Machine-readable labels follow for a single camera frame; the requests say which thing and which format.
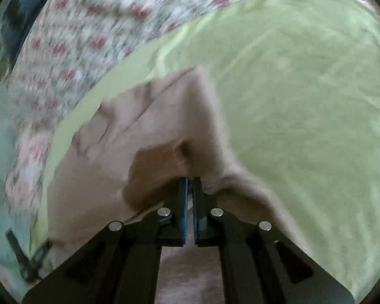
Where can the teal floral quilt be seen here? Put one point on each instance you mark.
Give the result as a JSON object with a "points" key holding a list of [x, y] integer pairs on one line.
{"points": [[0, 164]]}

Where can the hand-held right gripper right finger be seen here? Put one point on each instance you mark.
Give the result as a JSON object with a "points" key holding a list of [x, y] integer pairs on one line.
{"points": [[196, 209]]}

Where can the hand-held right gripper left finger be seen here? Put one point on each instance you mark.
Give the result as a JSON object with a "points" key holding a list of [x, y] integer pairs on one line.
{"points": [[184, 209]]}

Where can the floral patterned blanket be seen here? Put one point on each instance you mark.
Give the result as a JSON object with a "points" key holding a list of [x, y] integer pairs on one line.
{"points": [[98, 22]]}

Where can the beige knit garment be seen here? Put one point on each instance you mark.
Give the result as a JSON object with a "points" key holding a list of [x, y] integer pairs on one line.
{"points": [[145, 117]]}

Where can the light green bed sheet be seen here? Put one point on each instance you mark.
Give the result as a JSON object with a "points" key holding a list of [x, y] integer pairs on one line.
{"points": [[288, 101]]}

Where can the dark blue cloth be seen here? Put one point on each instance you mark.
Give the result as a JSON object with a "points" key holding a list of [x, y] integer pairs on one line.
{"points": [[28, 3]]}

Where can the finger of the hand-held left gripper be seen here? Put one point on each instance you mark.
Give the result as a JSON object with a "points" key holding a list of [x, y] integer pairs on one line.
{"points": [[23, 259]]}

